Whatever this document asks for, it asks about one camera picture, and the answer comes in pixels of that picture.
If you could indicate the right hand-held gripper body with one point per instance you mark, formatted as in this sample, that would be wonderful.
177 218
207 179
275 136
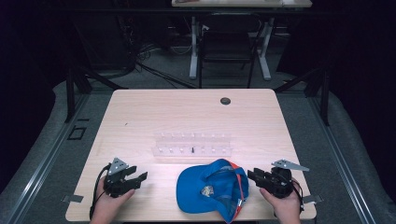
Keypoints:
280 183

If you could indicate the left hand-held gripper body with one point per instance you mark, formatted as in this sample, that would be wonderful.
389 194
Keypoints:
114 182

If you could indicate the blue and orange cap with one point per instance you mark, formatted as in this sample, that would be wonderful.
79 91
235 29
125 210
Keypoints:
193 189

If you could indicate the person's right hand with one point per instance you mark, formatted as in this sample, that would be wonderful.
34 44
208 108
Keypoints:
286 208

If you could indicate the person's left hand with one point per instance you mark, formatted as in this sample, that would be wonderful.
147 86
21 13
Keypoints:
107 208

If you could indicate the grey tape strip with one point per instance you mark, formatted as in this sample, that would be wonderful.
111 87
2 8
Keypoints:
313 199
72 198

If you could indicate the clear acrylic peg rack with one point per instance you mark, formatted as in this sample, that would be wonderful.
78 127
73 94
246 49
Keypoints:
174 145

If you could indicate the black tape square outline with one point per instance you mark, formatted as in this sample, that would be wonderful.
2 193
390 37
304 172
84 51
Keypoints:
76 138

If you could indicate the short black tape strip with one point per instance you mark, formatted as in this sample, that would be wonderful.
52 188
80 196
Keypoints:
83 119

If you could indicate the dark round table grommet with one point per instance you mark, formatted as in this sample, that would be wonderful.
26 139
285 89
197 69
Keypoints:
225 100

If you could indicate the black metal stand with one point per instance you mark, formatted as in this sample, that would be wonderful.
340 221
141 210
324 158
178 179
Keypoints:
70 93
325 99

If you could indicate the black chair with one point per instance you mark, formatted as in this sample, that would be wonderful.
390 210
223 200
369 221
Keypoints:
229 46

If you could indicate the white-legged desk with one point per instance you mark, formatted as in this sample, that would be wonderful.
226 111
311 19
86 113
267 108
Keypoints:
236 3

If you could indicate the aluminium floor rail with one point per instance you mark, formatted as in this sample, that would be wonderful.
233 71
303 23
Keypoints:
340 162
43 162

